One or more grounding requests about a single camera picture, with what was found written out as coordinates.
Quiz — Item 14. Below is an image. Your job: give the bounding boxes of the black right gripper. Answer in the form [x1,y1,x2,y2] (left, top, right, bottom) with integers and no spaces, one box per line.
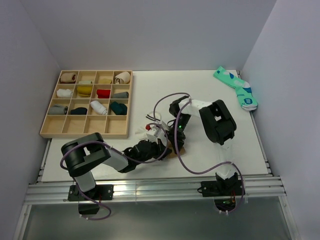
[164,113,192,155]

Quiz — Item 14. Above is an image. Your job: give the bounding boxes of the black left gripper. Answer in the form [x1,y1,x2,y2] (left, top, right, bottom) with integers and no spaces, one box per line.
[136,137,172,165]

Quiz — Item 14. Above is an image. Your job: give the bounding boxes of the tan ribbed sock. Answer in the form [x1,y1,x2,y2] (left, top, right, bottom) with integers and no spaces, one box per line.
[167,143,186,159]

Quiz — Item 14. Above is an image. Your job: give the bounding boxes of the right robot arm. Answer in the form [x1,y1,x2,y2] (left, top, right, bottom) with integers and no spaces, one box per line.
[167,96,238,195]

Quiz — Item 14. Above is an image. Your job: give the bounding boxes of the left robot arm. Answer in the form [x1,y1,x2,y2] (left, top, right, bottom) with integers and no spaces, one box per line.
[61,132,172,200]

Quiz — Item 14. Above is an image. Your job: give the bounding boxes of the white sock with black stripes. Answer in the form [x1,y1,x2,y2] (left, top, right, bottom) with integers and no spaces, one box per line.
[134,111,162,140]

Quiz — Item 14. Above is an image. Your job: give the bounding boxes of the dark teal rolled sock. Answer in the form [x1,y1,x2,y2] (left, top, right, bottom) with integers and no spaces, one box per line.
[109,101,128,116]

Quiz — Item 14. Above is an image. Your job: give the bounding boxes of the grey green rolled sock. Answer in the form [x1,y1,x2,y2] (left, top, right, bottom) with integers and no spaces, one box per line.
[111,91,129,99]

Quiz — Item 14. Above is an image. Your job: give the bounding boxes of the teal patterned sock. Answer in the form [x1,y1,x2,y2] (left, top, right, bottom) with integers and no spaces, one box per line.
[213,66,258,112]

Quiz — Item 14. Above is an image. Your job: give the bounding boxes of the beige white rolled sock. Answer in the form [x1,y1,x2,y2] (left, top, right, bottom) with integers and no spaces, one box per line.
[114,71,131,84]

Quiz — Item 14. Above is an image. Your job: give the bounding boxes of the wooden compartment tray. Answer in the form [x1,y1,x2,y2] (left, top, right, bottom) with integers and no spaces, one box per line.
[39,70,133,139]

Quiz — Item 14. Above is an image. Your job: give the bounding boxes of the navy rolled sock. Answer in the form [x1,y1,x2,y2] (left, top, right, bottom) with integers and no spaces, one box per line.
[69,107,88,115]

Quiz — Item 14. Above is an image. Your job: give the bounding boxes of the cream yellow rolled sock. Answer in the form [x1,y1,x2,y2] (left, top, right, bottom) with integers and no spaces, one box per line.
[98,78,112,85]

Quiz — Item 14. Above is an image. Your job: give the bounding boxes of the mustard yellow rolled sock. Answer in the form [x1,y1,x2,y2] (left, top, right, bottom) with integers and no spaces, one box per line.
[76,86,93,97]

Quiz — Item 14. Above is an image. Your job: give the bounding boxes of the pale green rolled sock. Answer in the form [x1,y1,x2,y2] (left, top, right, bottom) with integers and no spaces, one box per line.
[78,80,93,85]

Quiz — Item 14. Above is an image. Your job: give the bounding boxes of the beige rolled sock with red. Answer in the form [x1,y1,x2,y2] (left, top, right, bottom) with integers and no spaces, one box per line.
[59,72,77,84]

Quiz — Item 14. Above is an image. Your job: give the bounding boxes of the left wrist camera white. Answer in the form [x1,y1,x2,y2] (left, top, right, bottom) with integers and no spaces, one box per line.
[145,124,168,147]

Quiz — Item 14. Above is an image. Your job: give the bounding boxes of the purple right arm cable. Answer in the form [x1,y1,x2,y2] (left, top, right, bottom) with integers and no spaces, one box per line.
[153,92,246,215]

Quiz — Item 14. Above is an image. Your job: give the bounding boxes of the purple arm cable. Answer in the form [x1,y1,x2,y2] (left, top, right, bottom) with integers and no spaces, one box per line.
[59,122,171,221]
[153,92,246,215]

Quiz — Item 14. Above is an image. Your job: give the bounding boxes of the aluminium frame rail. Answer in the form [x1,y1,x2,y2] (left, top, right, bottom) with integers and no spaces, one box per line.
[23,175,287,205]

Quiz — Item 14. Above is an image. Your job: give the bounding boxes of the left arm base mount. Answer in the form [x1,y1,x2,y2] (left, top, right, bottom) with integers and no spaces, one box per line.
[67,184,114,217]

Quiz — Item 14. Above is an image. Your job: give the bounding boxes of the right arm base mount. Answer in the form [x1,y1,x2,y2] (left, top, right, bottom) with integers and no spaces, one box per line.
[197,179,246,213]

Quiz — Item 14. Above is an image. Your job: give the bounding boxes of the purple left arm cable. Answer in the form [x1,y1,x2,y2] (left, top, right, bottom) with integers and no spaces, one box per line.
[59,122,171,221]

